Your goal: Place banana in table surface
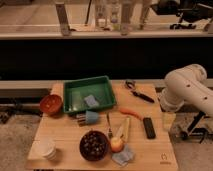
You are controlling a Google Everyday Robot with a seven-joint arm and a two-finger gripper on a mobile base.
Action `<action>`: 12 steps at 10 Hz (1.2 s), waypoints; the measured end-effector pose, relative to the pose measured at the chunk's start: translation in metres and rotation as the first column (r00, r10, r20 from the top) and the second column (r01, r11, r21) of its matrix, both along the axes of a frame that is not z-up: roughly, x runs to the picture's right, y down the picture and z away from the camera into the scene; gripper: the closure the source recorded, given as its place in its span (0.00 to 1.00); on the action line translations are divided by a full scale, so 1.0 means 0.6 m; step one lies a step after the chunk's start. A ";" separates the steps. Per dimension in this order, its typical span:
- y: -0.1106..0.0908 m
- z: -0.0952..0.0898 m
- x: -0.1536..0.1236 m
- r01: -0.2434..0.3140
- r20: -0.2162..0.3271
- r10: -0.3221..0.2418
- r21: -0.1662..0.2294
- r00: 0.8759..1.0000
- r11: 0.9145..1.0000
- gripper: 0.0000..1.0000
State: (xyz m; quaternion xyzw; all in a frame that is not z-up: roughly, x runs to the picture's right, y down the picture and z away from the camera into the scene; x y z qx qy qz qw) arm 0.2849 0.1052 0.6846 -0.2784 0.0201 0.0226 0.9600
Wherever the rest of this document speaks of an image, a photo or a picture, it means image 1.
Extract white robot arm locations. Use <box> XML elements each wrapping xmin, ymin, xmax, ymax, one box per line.
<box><xmin>160</xmin><ymin>64</ymin><xmax>213</xmax><ymax>117</ymax></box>

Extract green plastic tray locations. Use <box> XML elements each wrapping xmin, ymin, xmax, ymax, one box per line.
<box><xmin>63</xmin><ymin>76</ymin><xmax>116</xmax><ymax>115</ymax></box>

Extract blue sponge in tray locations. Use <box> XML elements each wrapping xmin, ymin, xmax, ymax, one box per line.
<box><xmin>84</xmin><ymin>95</ymin><xmax>99</xmax><ymax>107</ymax></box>

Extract orange carrot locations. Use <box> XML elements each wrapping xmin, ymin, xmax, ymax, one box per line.
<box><xmin>118</xmin><ymin>108</ymin><xmax>142</xmax><ymax>120</ymax></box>

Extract blue cup with brush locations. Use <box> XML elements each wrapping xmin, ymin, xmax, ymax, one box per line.
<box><xmin>76</xmin><ymin>111</ymin><xmax>99</xmax><ymax>126</ymax></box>

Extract metal fork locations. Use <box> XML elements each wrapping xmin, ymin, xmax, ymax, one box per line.
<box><xmin>106</xmin><ymin>113</ymin><xmax>113</xmax><ymax>139</ymax></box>

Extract wooden board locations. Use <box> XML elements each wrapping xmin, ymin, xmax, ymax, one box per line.
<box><xmin>26</xmin><ymin>83</ymin><xmax>178</xmax><ymax>171</ymax></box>

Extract black remote control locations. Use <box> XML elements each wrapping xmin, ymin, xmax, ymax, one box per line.
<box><xmin>143</xmin><ymin>117</ymin><xmax>156</xmax><ymax>139</ymax></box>

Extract red bowl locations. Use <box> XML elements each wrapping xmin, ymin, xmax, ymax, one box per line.
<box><xmin>39</xmin><ymin>94</ymin><xmax>63</xmax><ymax>116</ymax></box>

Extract apple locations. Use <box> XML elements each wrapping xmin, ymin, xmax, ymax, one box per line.
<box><xmin>110</xmin><ymin>137</ymin><xmax>124</xmax><ymax>153</ymax></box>

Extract dark bowl with food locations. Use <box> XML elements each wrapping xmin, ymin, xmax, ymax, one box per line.
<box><xmin>79</xmin><ymin>130</ymin><xmax>109</xmax><ymax>161</ymax></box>

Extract blue cloth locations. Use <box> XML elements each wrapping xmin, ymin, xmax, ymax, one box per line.
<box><xmin>112</xmin><ymin>145</ymin><xmax>134</xmax><ymax>166</ymax></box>

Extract white stacked bowls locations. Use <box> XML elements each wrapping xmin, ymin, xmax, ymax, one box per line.
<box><xmin>36</xmin><ymin>138</ymin><xmax>56</xmax><ymax>160</ymax></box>

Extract black office chair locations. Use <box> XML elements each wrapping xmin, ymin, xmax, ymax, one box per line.
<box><xmin>151</xmin><ymin>0</ymin><xmax>213</xmax><ymax>30</ymax></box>

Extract black handled scissors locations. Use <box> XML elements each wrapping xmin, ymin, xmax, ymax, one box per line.
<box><xmin>125</xmin><ymin>80</ymin><xmax>154</xmax><ymax>103</ymax></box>

